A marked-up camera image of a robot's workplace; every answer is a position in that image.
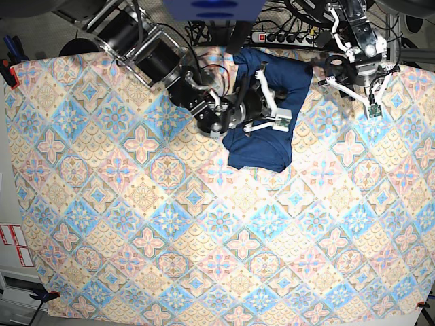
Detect orange corner clamp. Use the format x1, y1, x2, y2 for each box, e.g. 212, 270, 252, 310
417, 302, 430, 309
29, 290, 60, 303

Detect orange corner clamp left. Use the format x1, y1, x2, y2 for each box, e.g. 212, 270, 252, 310
29, 290, 60, 303

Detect red white labels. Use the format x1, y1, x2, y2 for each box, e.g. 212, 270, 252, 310
1, 223, 34, 268

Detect blue long-sleeve T-shirt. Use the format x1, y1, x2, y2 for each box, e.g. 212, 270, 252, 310
222, 48, 313, 173

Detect tangled black cables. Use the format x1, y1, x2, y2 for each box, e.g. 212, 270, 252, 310
185, 0, 341, 47

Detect patterned tile tablecloth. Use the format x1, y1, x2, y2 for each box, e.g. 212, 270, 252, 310
5, 53, 434, 325

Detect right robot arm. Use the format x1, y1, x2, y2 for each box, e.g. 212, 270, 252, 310
53, 1, 292, 139

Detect white power strip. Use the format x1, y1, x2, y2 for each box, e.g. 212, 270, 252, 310
250, 31, 317, 48

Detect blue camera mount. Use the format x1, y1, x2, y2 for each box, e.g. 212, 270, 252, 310
163, 0, 266, 21

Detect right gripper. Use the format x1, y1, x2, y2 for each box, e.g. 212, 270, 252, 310
196, 61, 292, 138

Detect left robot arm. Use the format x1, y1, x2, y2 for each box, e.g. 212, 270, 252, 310
284, 1, 400, 117

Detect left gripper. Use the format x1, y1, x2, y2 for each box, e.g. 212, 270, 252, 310
318, 56, 400, 108

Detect orange corner clamp right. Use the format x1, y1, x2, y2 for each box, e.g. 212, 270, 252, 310
417, 302, 430, 309

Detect black red table clamp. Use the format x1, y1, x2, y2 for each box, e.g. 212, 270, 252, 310
1, 35, 29, 90

